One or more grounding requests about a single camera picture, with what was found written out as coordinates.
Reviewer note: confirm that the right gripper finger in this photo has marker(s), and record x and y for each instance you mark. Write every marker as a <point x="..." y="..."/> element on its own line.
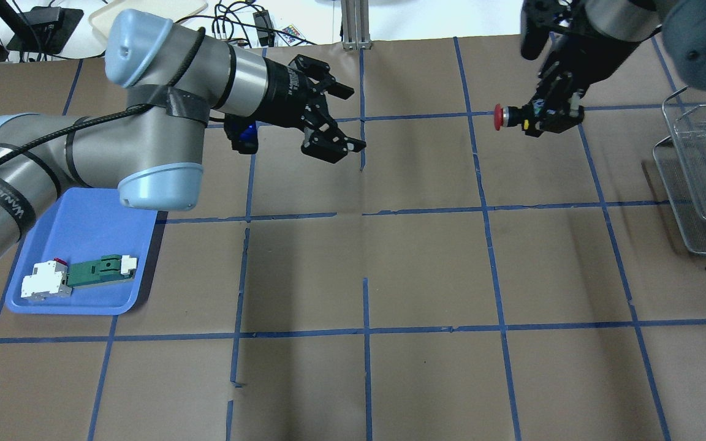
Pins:
<point x="553" y="92"/>
<point x="542" y="119"/>

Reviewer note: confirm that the red emergency stop button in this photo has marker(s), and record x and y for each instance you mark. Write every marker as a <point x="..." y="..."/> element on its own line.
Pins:
<point x="524" y="117"/>

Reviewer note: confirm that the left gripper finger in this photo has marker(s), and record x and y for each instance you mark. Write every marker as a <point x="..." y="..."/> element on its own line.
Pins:
<point x="319" y="71"/>
<point x="327" y="142"/>

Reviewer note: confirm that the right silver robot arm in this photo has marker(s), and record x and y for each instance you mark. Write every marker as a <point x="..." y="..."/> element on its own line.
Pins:
<point x="681" y="23"/>

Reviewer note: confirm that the white circuit breaker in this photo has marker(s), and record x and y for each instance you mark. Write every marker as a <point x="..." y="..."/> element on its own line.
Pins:
<point x="47" y="280"/>

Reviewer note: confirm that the black camera stand base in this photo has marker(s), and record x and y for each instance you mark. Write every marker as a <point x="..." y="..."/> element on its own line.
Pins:
<point x="42" y="29"/>

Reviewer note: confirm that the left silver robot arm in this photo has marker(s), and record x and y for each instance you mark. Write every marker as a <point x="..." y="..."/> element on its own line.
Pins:
<point x="151" y="152"/>

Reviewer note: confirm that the aluminium frame post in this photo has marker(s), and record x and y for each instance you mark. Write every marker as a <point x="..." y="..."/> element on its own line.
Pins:
<point x="355" y="25"/>

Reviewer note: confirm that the green white terminal block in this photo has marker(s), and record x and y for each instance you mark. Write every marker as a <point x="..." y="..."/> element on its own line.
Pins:
<point x="113" y="268"/>

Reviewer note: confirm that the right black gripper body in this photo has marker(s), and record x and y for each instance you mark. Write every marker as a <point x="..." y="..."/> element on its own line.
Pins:
<point x="573" y="66"/>

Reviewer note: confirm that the blue plastic tray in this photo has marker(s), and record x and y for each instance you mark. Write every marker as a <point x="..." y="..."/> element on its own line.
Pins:
<point x="84" y="224"/>

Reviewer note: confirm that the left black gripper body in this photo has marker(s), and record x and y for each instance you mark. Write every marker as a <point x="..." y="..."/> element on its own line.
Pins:
<point x="280" y="92"/>

